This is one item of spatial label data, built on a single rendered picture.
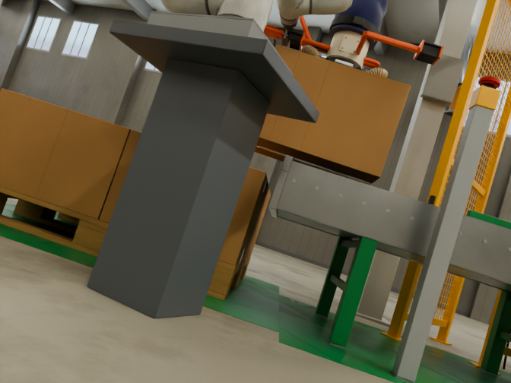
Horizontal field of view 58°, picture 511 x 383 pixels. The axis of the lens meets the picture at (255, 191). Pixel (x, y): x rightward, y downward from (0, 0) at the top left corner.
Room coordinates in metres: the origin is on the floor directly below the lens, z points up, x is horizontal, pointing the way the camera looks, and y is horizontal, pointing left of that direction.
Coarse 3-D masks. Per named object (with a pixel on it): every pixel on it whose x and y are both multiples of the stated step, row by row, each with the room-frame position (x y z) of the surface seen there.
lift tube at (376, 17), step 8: (360, 0) 1.96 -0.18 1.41; (368, 0) 1.96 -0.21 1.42; (376, 0) 1.97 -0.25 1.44; (384, 0) 1.99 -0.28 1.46; (352, 8) 1.96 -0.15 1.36; (360, 8) 1.95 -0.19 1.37; (368, 8) 1.95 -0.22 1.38; (376, 8) 1.97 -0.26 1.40; (384, 8) 2.01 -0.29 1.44; (336, 16) 2.04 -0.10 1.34; (360, 16) 1.96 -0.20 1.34; (368, 16) 1.96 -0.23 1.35; (376, 16) 1.97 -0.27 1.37; (344, 24) 1.97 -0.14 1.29; (376, 24) 1.99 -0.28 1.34; (360, 32) 1.96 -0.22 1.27; (368, 40) 2.01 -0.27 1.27
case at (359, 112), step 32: (288, 64) 1.88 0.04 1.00; (320, 64) 1.86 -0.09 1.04; (320, 96) 1.86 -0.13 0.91; (352, 96) 1.85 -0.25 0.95; (384, 96) 1.83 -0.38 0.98; (288, 128) 1.87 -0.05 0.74; (320, 128) 1.86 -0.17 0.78; (352, 128) 1.84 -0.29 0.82; (384, 128) 1.83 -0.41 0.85; (320, 160) 1.91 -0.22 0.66; (352, 160) 1.84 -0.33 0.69; (384, 160) 1.82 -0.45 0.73
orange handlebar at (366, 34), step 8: (264, 32) 2.10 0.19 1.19; (272, 32) 2.06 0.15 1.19; (280, 32) 2.05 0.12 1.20; (368, 32) 1.79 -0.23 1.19; (304, 40) 2.05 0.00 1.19; (312, 40) 2.04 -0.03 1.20; (360, 40) 1.85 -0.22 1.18; (384, 40) 1.78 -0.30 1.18; (392, 40) 1.78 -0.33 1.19; (328, 48) 2.04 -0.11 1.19; (360, 48) 1.91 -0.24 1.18; (408, 48) 1.77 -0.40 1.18; (416, 48) 1.77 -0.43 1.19; (368, 64) 2.06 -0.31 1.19; (376, 64) 2.02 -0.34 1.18
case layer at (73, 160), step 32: (0, 96) 1.97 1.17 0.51; (0, 128) 1.97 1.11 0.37; (32, 128) 1.96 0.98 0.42; (64, 128) 1.95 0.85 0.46; (96, 128) 1.94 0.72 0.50; (128, 128) 1.93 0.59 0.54; (0, 160) 1.97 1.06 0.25; (32, 160) 1.96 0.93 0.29; (64, 160) 1.94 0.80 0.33; (96, 160) 1.93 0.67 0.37; (128, 160) 1.92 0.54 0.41; (32, 192) 1.95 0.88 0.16; (64, 192) 1.94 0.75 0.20; (96, 192) 1.93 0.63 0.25; (256, 192) 1.88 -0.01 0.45; (256, 224) 2.40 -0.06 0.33; (224, 256) 1.88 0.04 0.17
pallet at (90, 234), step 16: (0, 192) 1.99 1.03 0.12; (16, 192) 1.95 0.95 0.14; (0, 208) 2.03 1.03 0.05; (16, 208) 2.40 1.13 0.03; (32, 208) 2.39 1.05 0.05; (48, 208) 2.43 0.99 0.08; (64, 208) 1.94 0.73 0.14; (16, 224) 1.95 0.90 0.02; (48, 224) 2.38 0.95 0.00; (64, 224) 2.44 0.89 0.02; (80, 224) 1.93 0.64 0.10; (96, 224) 1.93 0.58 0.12; (64, 240) 1.93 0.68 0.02; (80, 240) 1.93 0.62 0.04; (96, 240) 1.92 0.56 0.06; (224, 272) 1.88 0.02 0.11; (240, 272) 2.34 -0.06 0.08; (224, 288) 1.88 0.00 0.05
